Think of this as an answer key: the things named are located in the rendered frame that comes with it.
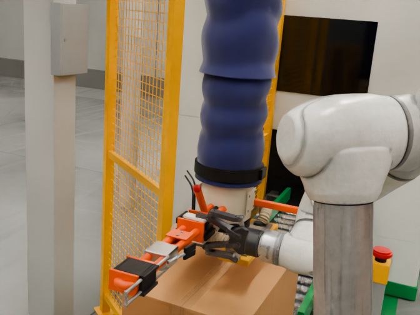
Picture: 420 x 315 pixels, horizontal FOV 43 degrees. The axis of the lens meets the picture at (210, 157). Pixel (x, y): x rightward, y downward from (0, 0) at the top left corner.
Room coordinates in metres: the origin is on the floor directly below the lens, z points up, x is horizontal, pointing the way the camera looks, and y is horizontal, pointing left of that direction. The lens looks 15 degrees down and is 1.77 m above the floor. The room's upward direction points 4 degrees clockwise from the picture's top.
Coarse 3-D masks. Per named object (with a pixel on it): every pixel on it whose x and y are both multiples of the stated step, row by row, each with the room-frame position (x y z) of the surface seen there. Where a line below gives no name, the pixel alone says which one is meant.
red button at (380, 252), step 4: (376, 248) 1.71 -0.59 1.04; (380, 248) 1.71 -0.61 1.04; (384, 248) 1.71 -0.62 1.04; (376, 252) 1.69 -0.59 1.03; (380, 252) 1.68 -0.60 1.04; (384, 252) 1.68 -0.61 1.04; (388, 252) 1.68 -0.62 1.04; (376, 256) 1.68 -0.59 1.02; (380, 256) 1.67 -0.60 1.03; (384, 256) 1.67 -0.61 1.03; (388, 256) 1.67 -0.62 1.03; (376, 260) 1.69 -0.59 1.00; (380, 260) 1.68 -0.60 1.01; (384, 260) 1.68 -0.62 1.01
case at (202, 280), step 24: (192, 264) 1.66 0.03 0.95; (216, 264) 1.68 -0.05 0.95; (264, 264) 1.71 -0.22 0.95; (168, 288) 1.49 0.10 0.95; (192, 288) 1.50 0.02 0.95; (216, 288) 1.51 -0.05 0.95; (240, 288) 1.53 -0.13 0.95; (264, 288) 1.54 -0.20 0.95; (288, 288) 1.74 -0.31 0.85; (144, 312) 1.44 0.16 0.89; (168, 312) 1.41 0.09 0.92; (192, 312) 1.38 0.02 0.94; (216, 312) 1.37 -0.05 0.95; (240, 312) 1.38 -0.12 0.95; (264, 312) 1.48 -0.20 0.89; (288, 312) 1.78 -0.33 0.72
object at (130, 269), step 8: (128, 256) 1.16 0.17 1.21; (120, 264) 1.12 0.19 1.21; (128, 264) 1.12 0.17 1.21; (136, 264) 1.12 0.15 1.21; (144, 264) 1.13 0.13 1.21; (152, 264) 1.13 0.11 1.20; (112, 272) 1.09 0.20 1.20; (120, 272) 1.08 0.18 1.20; (128, 272) 1.08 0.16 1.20; (136, 272) 1.09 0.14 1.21; (112, 280) 1.09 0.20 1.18; (128, 280) 1.07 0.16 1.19; (136, 280) 1.07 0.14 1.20; (112, 288) 1.09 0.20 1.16; (136, 288) 1.07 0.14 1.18
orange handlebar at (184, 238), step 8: (256, 200) 1.67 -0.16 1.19; (264, 200) 1.68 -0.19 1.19; (208, 208) 1.57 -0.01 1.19; (224, 208) 1.58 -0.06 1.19; (272, 208) 1.65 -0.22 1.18; (280, 208) 1.64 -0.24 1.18; (288, 208) 1.63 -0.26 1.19; (296, 208) 1.63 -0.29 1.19; (168, 232) 1.34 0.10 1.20; (176, 232) 1.35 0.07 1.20; (184, 232) 1.35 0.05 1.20; (192, 232) 1.37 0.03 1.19; (168, 240) 1.31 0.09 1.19; (176, 240) 1.36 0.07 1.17; (184, 240) 1.31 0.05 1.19; (144, 256) 1.20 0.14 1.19; (120, 280) 1.07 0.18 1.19; (120, 288) 1.06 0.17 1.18
